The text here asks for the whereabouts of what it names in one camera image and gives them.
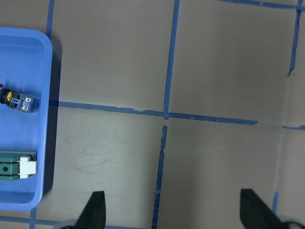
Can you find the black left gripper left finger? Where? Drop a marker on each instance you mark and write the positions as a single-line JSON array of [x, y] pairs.
[[94, 213]]

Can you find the blue plastic tray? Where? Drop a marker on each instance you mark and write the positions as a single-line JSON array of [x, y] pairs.
[[25, 67]]

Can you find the green terminal block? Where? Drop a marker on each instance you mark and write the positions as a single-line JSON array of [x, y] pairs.
[[16, 165]]

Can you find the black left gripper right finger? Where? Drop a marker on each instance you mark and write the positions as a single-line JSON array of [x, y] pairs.
[[255, 214]]

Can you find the red emergency stop button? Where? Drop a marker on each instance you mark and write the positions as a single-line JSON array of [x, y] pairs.
[[17, 101]]

